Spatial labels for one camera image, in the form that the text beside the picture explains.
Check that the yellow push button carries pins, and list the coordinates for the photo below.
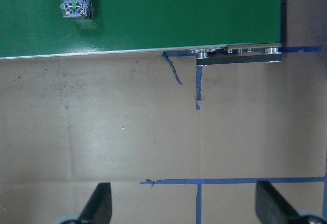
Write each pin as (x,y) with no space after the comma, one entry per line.
(77,9)

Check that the green conveyor belt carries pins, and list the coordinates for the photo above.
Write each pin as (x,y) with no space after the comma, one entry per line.
(32,28)

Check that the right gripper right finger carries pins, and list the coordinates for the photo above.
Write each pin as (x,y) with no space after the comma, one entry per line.
(271,207)

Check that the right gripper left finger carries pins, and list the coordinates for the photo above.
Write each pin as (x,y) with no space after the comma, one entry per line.
(98,209)

